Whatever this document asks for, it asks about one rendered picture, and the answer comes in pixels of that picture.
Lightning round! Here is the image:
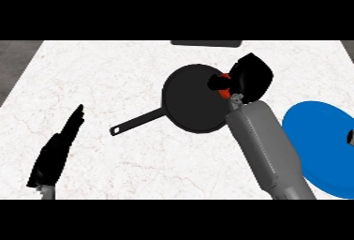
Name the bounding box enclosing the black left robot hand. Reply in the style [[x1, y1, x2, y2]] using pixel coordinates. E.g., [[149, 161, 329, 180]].
[[25, 103, 85, 188]]

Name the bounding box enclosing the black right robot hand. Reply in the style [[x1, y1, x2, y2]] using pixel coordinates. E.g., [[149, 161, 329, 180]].
[[206, 52, 276, 104]]

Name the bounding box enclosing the red tomato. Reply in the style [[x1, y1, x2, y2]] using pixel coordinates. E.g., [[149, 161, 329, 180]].
[[215, 72, 233, 98]]

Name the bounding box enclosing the black frying pan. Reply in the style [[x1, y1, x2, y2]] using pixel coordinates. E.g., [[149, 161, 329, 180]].
[[107, 63, 234, 137]]

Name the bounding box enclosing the blue plate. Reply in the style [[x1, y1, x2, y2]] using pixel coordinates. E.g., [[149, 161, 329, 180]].
[[280, 100, 354, 200]]

